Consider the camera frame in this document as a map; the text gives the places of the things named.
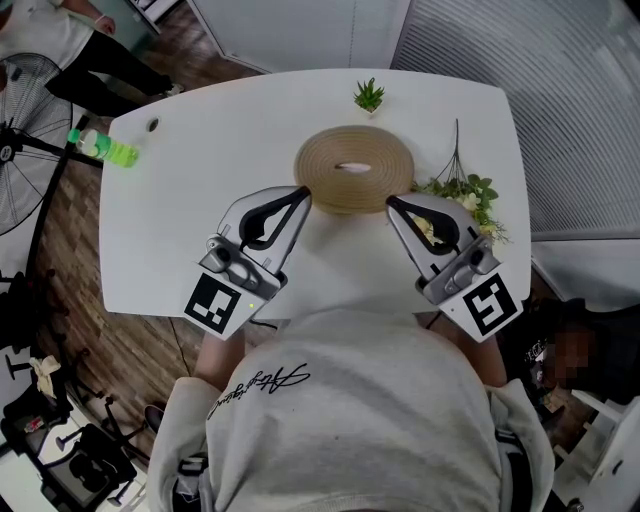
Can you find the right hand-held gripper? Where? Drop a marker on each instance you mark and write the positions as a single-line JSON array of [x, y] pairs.
[[492, 307]]

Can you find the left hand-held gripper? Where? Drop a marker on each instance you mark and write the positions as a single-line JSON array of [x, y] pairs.
[[235, 305]]

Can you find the round tan woven box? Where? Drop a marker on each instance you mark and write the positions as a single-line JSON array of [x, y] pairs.
[[350, 145]]

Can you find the person's left forearm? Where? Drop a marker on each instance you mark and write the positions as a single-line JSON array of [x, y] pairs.
[[217, 360]]

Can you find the person's right forearm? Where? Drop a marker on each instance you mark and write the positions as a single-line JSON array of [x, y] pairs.
[[480, 360]]

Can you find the artificial flower bouquet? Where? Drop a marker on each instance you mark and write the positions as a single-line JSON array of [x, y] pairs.
[[475, 192]]

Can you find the small potted succulent plant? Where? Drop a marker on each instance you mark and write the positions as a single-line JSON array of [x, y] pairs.
[[369, 96]]

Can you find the green plastic bottle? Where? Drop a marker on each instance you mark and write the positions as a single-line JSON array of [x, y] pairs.
[[112, 150]]

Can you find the white window blinds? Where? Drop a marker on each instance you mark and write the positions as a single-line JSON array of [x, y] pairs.
[[550, 100]]

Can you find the person's grey sweatshirt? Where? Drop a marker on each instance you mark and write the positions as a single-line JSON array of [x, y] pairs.
[[350, 425]]

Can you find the person's dark shoe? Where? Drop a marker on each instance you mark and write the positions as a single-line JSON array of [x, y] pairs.
[[154, 417]]

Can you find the black standing fan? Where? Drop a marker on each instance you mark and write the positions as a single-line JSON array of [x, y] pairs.
[[25, 110]]

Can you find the beige cloth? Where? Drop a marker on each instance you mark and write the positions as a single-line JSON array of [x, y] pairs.
[[45, 372]]

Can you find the black office chair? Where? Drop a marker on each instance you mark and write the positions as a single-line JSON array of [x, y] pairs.
[[85, 467]]

